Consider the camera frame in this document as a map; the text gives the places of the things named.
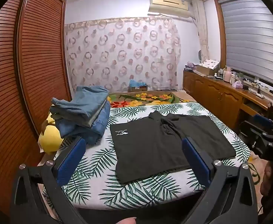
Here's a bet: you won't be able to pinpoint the floral blanket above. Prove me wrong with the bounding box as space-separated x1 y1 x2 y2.
107 91 261 187

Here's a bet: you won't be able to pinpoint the grey window blind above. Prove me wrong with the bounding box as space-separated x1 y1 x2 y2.
220 0 273 83

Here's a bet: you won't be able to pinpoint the cream tied curtain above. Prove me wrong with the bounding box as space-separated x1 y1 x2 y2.
193 0 209 62

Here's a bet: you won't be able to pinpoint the leaf print bed sheet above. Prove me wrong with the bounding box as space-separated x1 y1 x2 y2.
42 101 251 210

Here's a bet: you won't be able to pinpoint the small cardboard box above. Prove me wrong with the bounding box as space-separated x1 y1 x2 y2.
128 85 148 93

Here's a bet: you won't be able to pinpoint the grey folded pants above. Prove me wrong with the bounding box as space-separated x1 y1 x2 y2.
51 113 97 128

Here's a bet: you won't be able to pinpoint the wall air conditioner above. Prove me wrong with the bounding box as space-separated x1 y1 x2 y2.
148 0 190 18

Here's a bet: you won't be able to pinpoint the light blue folded jeans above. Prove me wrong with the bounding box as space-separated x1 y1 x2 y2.
51 85 109 122

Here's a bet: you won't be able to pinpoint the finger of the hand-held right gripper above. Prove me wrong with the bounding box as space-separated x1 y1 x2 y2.
239 120 268 150
253 114 273 133

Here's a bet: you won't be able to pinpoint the wooden cabinet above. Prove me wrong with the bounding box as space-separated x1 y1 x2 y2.
182 70 273 131

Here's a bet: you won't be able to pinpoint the black pants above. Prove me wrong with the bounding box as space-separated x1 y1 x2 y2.
110 111 236 184

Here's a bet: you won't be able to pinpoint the wooden window frame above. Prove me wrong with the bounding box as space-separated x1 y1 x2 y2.
214 0 273 91

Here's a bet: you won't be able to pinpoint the large cardboard box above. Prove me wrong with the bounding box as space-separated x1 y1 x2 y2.
194 64 218 77

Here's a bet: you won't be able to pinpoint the circle patterned curtain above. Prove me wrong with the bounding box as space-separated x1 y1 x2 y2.
65 17 182 93

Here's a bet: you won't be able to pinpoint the wooden louvred wardrobe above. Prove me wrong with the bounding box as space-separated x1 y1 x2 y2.
0 0 73 206

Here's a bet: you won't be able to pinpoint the yellow plush toy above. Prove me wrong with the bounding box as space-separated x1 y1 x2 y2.
38 112 64 155

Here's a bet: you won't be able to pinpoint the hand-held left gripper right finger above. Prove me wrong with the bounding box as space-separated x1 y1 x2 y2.
181 137 265 224

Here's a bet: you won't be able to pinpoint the white dotted box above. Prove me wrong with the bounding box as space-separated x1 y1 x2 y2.
200 59 221 69

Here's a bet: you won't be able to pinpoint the person's left hand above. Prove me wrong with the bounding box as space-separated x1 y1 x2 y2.
116 217 137 224

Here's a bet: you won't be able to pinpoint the blue cloth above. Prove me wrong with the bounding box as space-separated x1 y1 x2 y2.
129 79 146 88

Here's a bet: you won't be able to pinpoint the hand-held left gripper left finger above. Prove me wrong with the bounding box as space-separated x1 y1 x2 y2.
11 136 88 224

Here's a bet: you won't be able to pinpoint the person's right hand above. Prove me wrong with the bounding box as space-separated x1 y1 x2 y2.
260 161 273 200

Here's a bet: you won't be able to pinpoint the dark blue folded jeans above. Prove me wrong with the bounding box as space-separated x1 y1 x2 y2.
55 101 111 145

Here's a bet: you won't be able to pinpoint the white power strip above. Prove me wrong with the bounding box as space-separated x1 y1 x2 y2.
244 80 270 97

